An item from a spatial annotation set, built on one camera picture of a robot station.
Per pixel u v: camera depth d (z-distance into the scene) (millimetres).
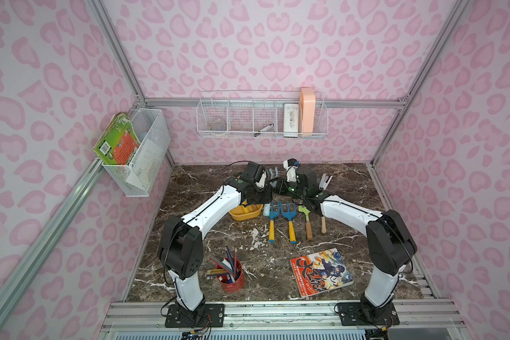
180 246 468
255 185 720
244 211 980
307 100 824
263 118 987
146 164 853
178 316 721
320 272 818
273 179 802
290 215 984
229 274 780
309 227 936
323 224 936
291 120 909
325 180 1097
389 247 479
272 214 992
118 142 711
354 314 725
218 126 969
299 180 709
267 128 974
